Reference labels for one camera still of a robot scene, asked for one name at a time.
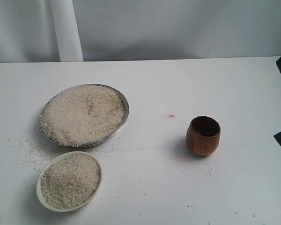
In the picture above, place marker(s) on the brown wooden cup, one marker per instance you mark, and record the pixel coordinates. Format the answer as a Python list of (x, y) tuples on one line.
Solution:
[(203, 136)]

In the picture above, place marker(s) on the steel plate of rice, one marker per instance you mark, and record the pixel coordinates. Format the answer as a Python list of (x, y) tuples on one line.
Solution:
[(84, 115)]

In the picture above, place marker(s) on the white bowl of rice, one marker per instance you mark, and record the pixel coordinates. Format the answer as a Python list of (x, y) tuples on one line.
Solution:
[(69, 182)]

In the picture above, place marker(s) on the white backdrop curtain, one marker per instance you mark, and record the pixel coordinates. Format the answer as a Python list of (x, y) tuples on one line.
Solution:
[(102, 30)]

